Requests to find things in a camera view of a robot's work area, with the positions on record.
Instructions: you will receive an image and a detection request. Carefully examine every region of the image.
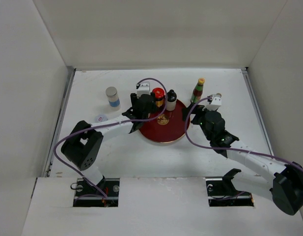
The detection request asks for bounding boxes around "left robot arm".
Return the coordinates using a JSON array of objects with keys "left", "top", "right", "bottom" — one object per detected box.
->
[{"left": 61, "top": 93, "right": 158, "bottom": 196}]

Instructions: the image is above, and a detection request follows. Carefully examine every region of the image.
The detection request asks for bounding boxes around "red lid sauce jar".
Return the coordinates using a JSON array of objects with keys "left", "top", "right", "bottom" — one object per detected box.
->
[{"left": 152, "top": 88, "right": 165, "bottom": 108}]

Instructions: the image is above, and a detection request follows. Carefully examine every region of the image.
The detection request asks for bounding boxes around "white lid spice jar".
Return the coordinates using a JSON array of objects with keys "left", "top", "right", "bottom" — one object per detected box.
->
[{"left": 95, "top": 114, "right": 108, "bottom": 122}]

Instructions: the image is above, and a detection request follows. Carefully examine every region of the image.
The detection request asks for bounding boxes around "white bottle black cap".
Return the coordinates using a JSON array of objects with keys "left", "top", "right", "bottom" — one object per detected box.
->
[{"left": 166, "top": 89, "right": 177, "bottom": 112}]

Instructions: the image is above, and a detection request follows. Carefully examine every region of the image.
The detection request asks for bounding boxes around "red round tray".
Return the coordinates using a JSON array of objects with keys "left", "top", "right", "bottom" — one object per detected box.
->
[{"left": 139, "top": 99, "right": 186, "bottom": 143}]

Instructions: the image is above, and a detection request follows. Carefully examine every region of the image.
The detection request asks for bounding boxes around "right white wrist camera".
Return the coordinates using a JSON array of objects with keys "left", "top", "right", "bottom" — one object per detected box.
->
[{"left": 205, "top": 94, "right": 222, "bottom": 111}]

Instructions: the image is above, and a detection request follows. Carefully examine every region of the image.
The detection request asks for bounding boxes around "red sauce bottle green label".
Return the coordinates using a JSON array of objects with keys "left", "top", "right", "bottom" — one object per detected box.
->
[{"left": 190, "top": 78, "right": 205, "bottom": 103}]

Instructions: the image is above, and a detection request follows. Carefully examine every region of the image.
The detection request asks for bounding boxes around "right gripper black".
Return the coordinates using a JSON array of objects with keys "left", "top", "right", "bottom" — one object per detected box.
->
[{"left": 182, "top": 103, "right": 218, "bottom": 141}]

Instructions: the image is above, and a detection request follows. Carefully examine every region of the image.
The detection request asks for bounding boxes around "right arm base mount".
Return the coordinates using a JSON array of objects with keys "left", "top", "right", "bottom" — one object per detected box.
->
[{"left": 206, "top": 169, "right": 254, "bottom": 207}]

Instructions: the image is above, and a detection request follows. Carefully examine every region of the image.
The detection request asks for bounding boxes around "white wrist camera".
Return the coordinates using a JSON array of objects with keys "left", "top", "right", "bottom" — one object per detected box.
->
[
  {"left": 136, "top": 82, "right": 150, "bottom": 98},
  {"left": 205, "top": 94, "right": 222, "bottom": 111}
]

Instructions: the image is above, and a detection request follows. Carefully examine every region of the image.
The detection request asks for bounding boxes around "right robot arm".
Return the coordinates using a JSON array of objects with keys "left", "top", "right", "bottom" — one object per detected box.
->
[{"left": 182, "top": 104, "right": 303, "bottom": 215}]

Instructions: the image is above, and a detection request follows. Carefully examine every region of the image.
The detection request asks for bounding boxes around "purple cable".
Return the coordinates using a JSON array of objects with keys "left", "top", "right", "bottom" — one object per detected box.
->
[
  {"left": 54, "top": 77, "right": 168, "bottom": 206},
  {"left": 184, "top": 97, "right": 303, "bottom": 177}
]

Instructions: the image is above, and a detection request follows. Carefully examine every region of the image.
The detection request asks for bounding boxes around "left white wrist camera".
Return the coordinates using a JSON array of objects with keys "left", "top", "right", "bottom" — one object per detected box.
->
[{"left": 136, "top": 82, "right": 150, "bottom": 98}]

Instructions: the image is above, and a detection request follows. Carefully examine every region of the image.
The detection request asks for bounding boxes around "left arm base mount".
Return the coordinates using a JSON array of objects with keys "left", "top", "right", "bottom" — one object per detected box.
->
[{"left": 70, "top": 178, "right": 120, "bottom": 207}]

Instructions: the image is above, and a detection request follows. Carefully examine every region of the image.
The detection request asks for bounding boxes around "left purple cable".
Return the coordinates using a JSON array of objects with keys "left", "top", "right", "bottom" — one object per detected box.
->
[{"left": 54, "top": 77, "right": 168, "bottom": 206}]

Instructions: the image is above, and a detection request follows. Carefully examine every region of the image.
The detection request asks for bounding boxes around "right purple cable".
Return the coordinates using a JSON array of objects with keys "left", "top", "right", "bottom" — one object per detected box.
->
[{"left": 184, "top": 97, "right": 303, "bottom": 177}]

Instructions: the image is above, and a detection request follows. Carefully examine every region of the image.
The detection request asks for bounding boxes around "silver lid blue label jar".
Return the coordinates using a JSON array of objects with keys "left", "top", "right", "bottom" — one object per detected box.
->
[{"left": 106, "top": 87, "right": 120, "bottom": 110}]

